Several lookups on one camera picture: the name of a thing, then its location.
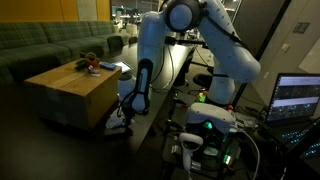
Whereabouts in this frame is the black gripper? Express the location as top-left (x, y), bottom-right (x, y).
top-left (121, 105), bottom-right (137, 134)

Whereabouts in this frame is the blue cloth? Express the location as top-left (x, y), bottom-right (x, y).
top-left (99, 61), bottom-right (117, 71)

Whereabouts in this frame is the red soft toy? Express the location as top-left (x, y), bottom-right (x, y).
top-left (73, 58), bottom-right (102, 78)

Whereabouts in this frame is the large cardboard box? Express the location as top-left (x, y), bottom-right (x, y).
top-left (23, 59), bottom-right (124, 132)

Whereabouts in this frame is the tablet with lit screen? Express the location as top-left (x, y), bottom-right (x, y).
top-left (113, 60), bottom-right (134, 74)

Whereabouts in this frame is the white VR controller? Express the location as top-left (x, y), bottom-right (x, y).
top-left (178, 132), bottom-right (204, 173)

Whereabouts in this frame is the white VR headset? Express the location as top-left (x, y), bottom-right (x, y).
top-left (184, 102), bottom-right (238, 134)

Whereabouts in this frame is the black office chair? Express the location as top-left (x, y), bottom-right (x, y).
top-left (188, 64), bottom-right (218, 96)

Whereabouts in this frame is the plaid sofa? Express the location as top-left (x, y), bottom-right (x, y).
top-left (0, 20), bottom-right (124, 84)

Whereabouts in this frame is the black stand pole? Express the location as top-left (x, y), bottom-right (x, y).
top-left (233, 0), bottom-right (292, 108)

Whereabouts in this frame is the laptop with lit screen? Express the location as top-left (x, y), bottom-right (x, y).
top-left (264, 72), bottom-right (320, 161)

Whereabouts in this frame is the black robot cable silver connector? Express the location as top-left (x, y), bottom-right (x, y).
top-left (149, 43), bottom-right (176, 94)

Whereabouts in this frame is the white cable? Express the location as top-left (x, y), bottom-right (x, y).
top-left (233, 128), bottom-right (262, 180)

